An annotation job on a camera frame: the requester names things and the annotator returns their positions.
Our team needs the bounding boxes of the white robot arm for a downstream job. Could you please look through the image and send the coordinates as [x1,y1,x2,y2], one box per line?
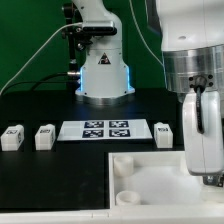
[72,0,224,186]

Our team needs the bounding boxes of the white cable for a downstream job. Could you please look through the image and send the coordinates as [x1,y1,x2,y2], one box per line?
[0,0,165,96]

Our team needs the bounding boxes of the black cable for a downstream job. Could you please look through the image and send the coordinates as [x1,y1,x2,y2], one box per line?
[0,72,70,98]

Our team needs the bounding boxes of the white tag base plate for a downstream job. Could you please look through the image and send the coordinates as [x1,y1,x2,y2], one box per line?
[58,119,152,141]

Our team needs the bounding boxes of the black camera stand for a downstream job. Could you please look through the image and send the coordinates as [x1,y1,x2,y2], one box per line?
[62,3,81,92]

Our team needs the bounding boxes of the white square tabletop part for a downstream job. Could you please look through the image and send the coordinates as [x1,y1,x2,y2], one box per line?
[108,151,224,208]

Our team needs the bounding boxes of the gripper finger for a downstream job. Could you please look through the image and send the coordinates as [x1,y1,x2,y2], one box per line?
[203,175,223,187]

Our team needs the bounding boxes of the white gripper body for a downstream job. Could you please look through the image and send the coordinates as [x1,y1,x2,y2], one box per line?
[182,91,224,176]

